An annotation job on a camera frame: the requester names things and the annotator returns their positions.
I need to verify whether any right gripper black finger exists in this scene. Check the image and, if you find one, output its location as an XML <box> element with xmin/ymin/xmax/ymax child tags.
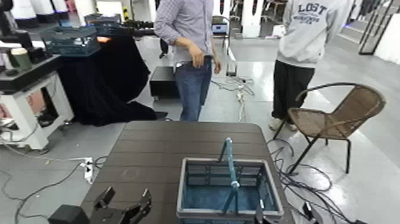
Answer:
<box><xmin>301</xmin><ymin>201</ymin><xmax>323</xmax><ymax>224</ymax></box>
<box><xmin>254</xmin><ymin>199</ymin><xmax>269</xmax><ymax>224</ymax></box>

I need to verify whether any blue plastic crate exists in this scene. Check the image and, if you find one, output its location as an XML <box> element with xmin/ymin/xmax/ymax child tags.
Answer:
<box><xmin>40</xmin><ymin>24</ymin><xmax>101</xmax><ymax>58</ymax></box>

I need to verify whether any green cup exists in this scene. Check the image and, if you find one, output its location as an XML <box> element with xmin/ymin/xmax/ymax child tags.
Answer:
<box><xmin>10</xmin><ymin>47</ymin><xmax>33</xmax><ymax>70</ymax></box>

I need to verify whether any white stand with black top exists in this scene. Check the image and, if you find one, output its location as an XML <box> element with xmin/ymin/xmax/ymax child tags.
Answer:
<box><xmin>0</xmin><ymin>54</ymin><xmax>75</xmax><ymax>151</ymax></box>

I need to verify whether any black cloth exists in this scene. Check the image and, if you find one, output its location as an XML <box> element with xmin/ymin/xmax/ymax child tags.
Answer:
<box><xmin>57</xmin><ymin>33</ymin><xmax>158</xmax><ymax>127</ymax></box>

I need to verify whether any person in grey hoodie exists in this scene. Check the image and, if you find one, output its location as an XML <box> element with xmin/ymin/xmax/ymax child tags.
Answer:
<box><xmin>268</xmin><ymin>0</ymin><xmax>355</xmax><ymax>132</ymax></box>

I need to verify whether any brown wicker chair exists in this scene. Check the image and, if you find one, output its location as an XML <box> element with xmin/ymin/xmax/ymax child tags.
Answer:
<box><xmin>272</xmin><ymin>82</ymin><xmax>387</xmax><ymax>175</ymax></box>

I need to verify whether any white floor cable bundle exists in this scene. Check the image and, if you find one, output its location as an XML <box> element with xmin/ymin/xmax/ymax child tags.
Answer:
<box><xmin>210</xmin><ymin>74</ymin><xmax>256</xmax><ymax>123</ymax></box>

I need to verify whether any small monitor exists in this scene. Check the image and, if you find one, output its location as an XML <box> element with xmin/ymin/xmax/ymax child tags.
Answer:
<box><xmin>211</xmin><ymin>15</ymin><xmax>230</xmax><ymax>35</ymax></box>

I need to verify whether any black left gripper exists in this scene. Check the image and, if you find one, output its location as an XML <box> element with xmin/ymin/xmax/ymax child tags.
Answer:
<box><xmin>89</xmin><ymin>186</ymin><xmax>153</xmax><ymax>224</ymax></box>

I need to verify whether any dark plastic crate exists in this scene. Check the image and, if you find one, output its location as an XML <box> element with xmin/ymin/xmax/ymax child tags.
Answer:
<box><xmin>83</xmin><ymin>13</ymin><xmax>126</xmax><ymax>37</ymax></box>

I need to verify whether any metal floor stand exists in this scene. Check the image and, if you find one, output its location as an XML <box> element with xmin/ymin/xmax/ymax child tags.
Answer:
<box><xmin>224</xmin><ymin>17</ymin><xmax>239</xmax><ymax>77</ymax></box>

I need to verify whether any dark floor cable bundle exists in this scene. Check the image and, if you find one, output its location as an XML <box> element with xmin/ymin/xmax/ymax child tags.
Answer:
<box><xmin>268</xmin><ymin>137</ymin><xmax>371</xmax><ymax>224</ymax></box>

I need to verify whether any grey floor cable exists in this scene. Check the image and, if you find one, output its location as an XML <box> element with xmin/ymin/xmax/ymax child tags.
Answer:
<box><xmin>0</xmin><ymin>154</ymin><xmax>108</xmax><ymax>224</ymax></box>

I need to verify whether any person in checked shirt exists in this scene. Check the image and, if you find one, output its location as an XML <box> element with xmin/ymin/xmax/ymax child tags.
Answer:
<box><xmin>154</xmin><ymin>0</ymin><xmax>223</xmax><ymax>122</ymax></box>

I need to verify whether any white power strip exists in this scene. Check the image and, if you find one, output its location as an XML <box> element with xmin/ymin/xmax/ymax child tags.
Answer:
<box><xmin>83</xmin><ymin>157</ymin><xmax>94</xmax><ymax>184</ymax></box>

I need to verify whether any black box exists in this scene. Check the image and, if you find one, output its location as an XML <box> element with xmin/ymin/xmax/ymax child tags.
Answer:
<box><xmin>149</xmin><ymin>66</ymin><xmax>181</xmax><ymax>100</ymax></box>

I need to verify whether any grey crate with blue handle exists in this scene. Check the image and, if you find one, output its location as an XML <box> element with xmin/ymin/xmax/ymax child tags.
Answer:
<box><xmin>176</xmin><ymin>137</ymin><xmax>285</xmax><ymax>224</ymax></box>

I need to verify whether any black metal frame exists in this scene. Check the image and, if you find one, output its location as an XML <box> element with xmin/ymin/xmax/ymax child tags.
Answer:
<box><xmin>358</xmin><ymin>0</ymin><xmax>396</xmax><ymax>56</ymax></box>

